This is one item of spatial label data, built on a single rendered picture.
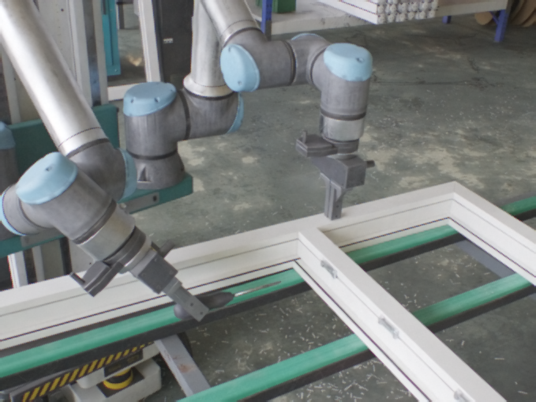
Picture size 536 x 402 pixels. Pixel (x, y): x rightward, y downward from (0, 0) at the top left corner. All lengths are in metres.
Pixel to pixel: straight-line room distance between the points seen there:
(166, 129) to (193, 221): 1.33
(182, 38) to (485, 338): 3.06
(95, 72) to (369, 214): 0.92
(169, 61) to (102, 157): 3.63
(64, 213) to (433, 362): 0.61
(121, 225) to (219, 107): 0.93
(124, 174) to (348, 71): 0.44
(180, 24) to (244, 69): 3.52
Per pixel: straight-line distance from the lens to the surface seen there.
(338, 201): 1.36
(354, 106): 1.25
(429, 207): 1.54
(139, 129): 1.88
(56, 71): 1.24
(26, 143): 1.89
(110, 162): 1.19
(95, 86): 1.97
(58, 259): 2.20
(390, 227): 1.49
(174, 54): 4.80
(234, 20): 1.33
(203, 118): 1.91
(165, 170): 1.93
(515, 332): 2.75
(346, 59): 1.22
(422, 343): 1.10
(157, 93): 1.88
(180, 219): 3.19
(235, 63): 1.26
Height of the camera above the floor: 1.64
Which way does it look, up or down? 29 degrees down
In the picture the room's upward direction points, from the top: 3 degrees clockwise
